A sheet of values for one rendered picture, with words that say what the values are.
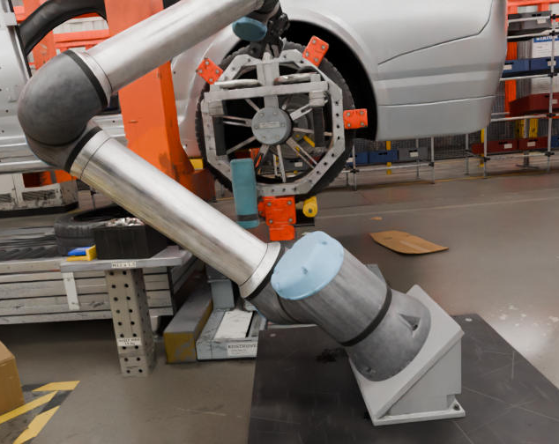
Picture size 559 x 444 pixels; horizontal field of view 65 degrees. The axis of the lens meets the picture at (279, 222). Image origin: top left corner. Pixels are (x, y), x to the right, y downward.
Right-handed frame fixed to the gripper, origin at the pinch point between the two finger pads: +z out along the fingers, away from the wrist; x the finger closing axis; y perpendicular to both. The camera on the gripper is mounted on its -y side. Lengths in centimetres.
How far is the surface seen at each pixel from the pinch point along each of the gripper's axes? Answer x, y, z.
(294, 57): 2.1, 10.7, 15.5
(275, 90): -4.6, -8.8, 4.3
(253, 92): 1.5, -13.2, 3.6
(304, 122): 6, 10, 66
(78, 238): 58, -91, 43
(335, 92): -16.1, 8.3, 23.6
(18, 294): 63, -124, 38
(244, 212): -9, -47, 28
